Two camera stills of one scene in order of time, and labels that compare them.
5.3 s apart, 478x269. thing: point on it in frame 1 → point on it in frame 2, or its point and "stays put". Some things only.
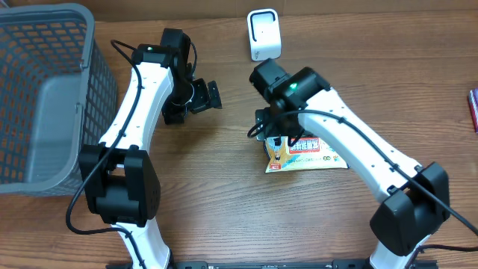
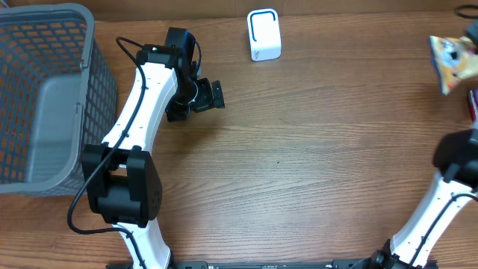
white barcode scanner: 264,33 stays put
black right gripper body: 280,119 → 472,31
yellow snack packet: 307,153 → 455,59
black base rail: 337,264 stays put
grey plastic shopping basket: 58,94 stays put
